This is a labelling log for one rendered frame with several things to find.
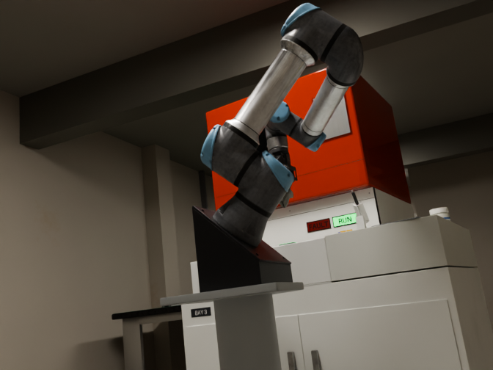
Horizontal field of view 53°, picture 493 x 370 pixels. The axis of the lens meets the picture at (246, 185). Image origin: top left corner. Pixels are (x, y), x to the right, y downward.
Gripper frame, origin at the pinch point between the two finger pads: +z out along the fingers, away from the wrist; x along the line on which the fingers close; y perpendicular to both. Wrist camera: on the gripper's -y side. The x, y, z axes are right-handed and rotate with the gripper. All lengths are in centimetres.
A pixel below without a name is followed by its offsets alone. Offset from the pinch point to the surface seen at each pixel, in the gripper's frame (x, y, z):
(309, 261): -8.7, -4.1, 21.6
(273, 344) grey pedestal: -10, -37, 43
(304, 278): -6.1, -4.0, 26.6
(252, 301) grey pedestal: -8, -41, 32
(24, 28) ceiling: 182, 26, -160
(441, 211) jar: -43, 50, 6
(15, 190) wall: 272, 79, -78
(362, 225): -19.4, 23.3, 9.3
